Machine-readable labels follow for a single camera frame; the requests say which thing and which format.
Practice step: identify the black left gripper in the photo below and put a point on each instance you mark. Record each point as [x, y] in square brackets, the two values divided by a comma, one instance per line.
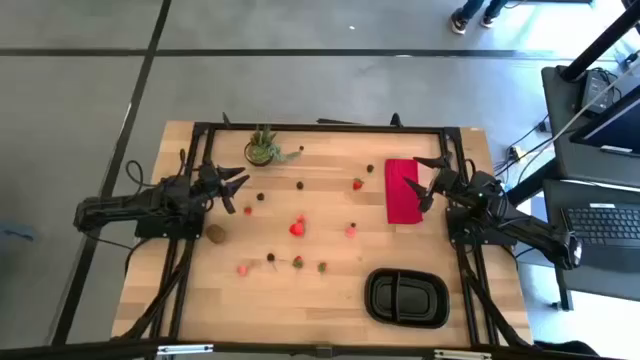
[207, 182]

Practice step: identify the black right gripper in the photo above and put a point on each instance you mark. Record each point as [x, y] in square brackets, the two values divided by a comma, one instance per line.
[445, 182]

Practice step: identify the small red strawberry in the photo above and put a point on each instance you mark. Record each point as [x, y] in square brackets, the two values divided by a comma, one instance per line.
[247, 210]

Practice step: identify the large red strawberry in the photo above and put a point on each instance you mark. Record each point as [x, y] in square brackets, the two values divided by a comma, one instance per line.
[296, 229]

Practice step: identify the dark cherry with stem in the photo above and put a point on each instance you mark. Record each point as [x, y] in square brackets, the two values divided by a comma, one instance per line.
[270, 257]

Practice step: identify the pink toy fruit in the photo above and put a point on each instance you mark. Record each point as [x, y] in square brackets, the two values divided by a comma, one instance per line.
[242, 270]
[350, 232]

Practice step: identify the strawberry with big leaves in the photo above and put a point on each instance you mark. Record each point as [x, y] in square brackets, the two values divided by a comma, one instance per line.
[298, 262]

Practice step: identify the strawberry with long stem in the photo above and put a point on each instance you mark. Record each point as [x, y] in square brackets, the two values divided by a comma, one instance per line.
[322, 267]

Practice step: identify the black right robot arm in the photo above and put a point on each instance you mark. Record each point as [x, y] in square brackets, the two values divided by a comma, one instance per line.
[525, 227]

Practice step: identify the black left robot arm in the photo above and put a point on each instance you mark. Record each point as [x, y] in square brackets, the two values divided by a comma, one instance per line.
[125, 207]

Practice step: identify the black plastic tupperware container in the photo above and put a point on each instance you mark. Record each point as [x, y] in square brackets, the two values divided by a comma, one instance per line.
[406, 298]

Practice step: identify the red folded cloth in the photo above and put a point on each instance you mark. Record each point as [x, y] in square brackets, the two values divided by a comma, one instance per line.
[402, 192]

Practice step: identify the black bowl with fruit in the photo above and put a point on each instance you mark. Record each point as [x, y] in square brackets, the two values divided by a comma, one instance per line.
[260, 150]

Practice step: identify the brown kiwi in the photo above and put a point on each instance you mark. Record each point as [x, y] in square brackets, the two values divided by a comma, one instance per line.
[215, 233]

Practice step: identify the white power strip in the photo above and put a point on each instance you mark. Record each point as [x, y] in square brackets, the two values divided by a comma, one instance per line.
[515, 152]

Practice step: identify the person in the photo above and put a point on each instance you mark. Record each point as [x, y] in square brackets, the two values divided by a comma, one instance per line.
[459, 22]

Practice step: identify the black laptop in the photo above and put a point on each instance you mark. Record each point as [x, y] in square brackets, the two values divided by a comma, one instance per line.
[600, 225]

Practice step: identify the black power adapter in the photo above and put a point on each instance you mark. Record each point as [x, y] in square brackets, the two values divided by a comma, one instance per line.
[597, 90]

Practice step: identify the black computer monitor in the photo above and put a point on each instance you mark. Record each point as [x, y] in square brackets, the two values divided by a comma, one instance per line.
[615, 125]

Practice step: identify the black aluminium table frame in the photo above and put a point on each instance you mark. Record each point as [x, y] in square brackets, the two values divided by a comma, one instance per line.
[325, 128]

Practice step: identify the silver aluminium bracket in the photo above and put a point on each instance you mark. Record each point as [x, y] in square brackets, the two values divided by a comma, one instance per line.
[462, 354]
[185, 349]

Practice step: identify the black vertical post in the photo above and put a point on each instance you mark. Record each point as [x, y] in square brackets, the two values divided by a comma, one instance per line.
[600, 42]

